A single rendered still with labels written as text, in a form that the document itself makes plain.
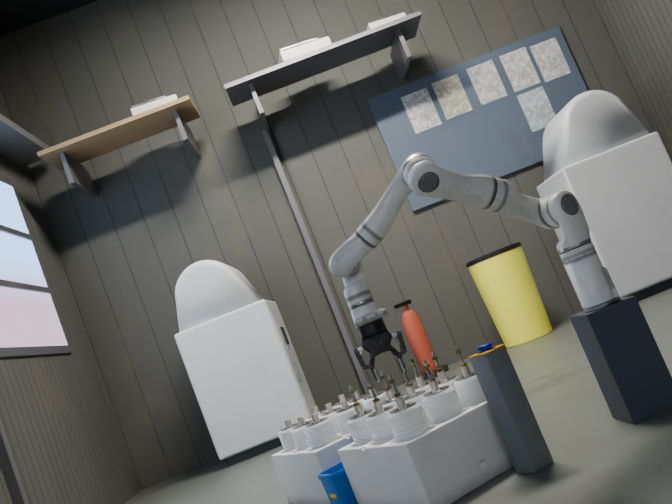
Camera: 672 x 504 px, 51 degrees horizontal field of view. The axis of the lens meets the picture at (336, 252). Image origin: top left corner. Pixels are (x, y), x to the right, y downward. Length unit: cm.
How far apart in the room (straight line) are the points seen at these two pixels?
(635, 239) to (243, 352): 251
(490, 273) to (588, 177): 85
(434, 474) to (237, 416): 269
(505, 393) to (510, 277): 288
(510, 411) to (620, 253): 295
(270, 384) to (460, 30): 301
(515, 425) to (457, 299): 339
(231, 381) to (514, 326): 182
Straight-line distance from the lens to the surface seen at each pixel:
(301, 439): 247
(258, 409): 441
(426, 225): 523
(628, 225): 475
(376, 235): 185
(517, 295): 470
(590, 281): 200
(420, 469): 184
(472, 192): 186
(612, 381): 201
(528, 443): 188
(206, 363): 445
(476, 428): 195
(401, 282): 516
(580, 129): 482
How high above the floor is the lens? 49
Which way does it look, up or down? 6 degrees up
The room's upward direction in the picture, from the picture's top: 22 degrees counter-clockwise
